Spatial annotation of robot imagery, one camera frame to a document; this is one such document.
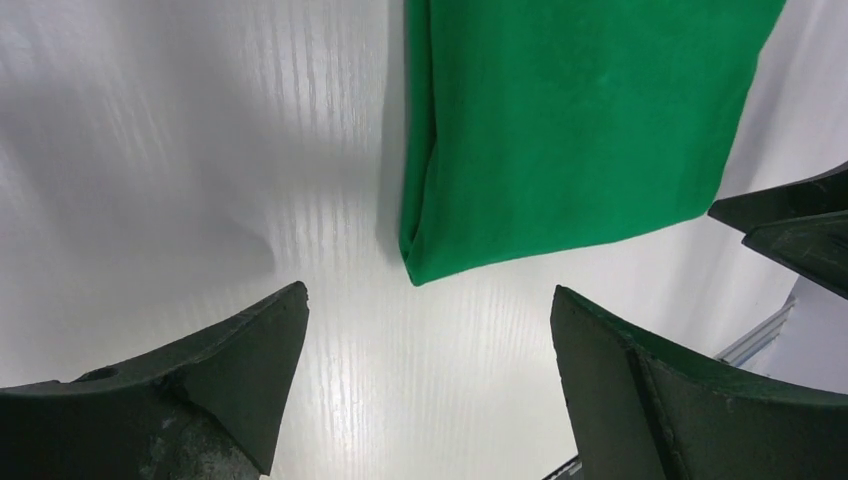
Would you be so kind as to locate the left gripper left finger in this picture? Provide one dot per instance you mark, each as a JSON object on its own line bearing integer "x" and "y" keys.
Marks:
{"x": 207, "y": 406}

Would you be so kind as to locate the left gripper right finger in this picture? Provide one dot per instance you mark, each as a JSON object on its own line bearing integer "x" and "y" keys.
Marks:
{"x": 644, "y": 407}

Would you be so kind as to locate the green t shirt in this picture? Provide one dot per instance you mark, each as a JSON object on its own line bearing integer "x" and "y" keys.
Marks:
{"x": 541, "y": 126}

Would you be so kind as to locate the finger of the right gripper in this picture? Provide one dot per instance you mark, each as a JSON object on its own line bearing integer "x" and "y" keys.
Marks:
{"x": 822, "y": 194}
{"x": 815, "y": 247}

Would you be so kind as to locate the aluminium frame rail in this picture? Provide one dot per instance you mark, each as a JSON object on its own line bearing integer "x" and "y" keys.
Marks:
{"x": 757, "y": 339}

